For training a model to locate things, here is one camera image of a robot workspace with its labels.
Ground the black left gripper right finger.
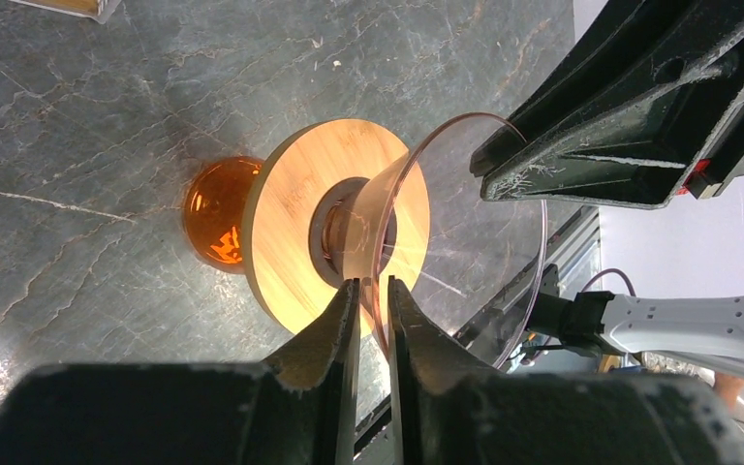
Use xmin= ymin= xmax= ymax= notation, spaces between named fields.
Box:
xmin=387 ymin=278 xmax=744 ymax=464

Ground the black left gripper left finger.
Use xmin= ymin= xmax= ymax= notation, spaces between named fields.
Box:
xmin=0 ymin=279 xmax=360 ymax=464

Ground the wooden ring dripper stand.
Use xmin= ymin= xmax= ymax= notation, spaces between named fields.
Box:
xmin=240 ymin=119 xmax=430 ymax=335

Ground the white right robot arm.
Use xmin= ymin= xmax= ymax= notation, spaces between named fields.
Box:
xmin=470 ymin=1 xmax=744 ymax=378

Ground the clear pink glass dripper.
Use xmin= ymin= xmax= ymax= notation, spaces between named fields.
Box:
xmin=314 ymin=111 xmax=547 ymax=352

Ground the amber glass carafe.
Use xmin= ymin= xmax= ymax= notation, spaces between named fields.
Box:
xmin=182 ymin=156 xmax=263 ymax=274

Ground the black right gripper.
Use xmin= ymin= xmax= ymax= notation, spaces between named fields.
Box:
xmin=480 ymin=1 xmax=744 ymax=209

